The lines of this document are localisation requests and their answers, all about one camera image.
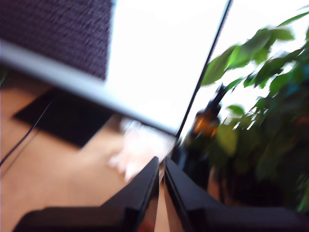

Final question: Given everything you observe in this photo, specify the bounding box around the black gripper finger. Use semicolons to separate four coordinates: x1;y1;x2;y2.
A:
101;156;160;232
164;157;226;232

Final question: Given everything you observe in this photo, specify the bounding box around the translucent white plastic bag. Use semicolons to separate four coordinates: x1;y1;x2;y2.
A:
107;119;176;182

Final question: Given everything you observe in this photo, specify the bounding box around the black plant pot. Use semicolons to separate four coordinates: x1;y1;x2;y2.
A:
226;178;290;208

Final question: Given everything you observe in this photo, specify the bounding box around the amber pump bottle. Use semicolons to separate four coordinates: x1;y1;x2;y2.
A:
185;83;226;145

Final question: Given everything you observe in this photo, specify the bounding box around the black Huawei computer monitor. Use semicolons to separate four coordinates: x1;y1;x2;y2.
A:
0;0;234;148

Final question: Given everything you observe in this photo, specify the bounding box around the green leafy houseplant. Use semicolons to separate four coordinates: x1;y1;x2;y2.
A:
200;7;309;213

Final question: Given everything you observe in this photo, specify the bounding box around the thick black cable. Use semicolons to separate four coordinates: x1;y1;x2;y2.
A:
0;101;53;170

